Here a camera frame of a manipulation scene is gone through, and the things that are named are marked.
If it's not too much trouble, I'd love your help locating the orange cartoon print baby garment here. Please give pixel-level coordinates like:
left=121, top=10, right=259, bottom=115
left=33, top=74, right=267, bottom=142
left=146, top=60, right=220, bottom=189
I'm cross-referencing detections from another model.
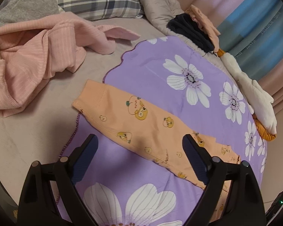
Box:
left=71, top=79, right=241, bottom=215

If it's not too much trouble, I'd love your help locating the purple floral blanket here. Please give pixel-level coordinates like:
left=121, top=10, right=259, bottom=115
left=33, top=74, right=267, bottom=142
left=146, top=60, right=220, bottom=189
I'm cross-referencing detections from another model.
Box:
left=63, top=36, right=267, bottom=225

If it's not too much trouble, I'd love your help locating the white goose plush toy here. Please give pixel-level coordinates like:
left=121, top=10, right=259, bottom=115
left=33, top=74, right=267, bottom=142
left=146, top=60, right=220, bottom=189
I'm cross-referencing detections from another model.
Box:
left=217, top=50, right=277, bottom=141

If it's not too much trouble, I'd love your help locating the pink ribbed garment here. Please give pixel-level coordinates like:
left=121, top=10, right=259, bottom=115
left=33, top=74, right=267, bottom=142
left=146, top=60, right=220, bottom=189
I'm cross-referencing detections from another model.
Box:
left=0, top=12, right=139, bottom=118

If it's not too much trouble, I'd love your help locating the pink and blue curtain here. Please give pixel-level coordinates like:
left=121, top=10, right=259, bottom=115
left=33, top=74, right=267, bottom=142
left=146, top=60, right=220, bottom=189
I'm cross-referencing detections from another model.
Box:
left=178, top=0, right=283, bottom=113

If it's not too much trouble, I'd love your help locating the peach small garment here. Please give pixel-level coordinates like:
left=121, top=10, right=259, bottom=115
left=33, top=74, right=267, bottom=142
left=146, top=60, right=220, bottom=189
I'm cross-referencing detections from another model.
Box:
left=185, top=5, right=221, bottom=53

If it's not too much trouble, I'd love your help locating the dark navy garment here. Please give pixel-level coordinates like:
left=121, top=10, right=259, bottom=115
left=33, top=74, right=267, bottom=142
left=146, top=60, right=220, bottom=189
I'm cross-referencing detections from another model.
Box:
left=167, top=13, right=215, bottom=53

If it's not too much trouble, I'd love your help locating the grey sweatshirt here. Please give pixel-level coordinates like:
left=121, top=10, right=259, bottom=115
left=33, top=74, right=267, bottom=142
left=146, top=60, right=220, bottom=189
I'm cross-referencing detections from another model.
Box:
left=0, top=0, right=59, bottom=27

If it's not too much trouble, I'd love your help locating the beige quilted cushion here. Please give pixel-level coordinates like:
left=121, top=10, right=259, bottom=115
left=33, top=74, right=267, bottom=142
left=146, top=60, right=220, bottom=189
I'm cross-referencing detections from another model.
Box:
left=140, top=0, right=230, bottom=76

